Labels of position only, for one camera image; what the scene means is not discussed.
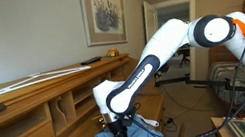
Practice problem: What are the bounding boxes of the wooden desk with cubbies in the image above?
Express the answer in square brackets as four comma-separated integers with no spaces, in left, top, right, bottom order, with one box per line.
[0,47,172,137]

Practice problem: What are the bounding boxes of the black remote control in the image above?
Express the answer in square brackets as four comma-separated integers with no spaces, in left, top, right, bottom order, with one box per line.
[79,55,103,67]

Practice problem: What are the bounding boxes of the white plastic clothes hanger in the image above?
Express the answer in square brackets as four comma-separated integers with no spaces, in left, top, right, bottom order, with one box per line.
[0,63,94,97]

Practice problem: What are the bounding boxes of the dark distant chair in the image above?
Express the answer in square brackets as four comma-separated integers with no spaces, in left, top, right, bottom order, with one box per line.
[175,45,195,69]

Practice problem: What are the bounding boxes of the stack of books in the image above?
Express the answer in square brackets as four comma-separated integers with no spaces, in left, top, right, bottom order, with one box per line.
[221,112,245,137]

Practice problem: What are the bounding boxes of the patterned grey bedding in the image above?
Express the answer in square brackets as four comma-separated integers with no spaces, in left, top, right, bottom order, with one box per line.
[205,56,245,111]

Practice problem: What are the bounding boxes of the white door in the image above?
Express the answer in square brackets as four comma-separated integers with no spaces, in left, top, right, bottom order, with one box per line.
[138,0,163,44]

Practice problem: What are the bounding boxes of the framed flower picture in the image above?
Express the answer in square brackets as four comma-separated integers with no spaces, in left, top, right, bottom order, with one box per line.
[79,0,133,50]

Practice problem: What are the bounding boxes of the black floor cable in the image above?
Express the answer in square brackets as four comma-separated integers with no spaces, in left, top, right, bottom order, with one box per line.
[157,76,214,130]

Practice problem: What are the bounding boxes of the black camera tripod boom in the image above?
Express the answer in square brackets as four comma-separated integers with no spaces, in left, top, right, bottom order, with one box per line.
[152,51,245,109]

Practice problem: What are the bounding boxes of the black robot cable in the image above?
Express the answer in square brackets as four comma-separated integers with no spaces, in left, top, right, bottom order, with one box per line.
[117,35,245,137]

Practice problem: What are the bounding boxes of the orange cable clip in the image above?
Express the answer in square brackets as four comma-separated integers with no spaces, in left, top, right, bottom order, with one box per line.
[230,15,245,44]

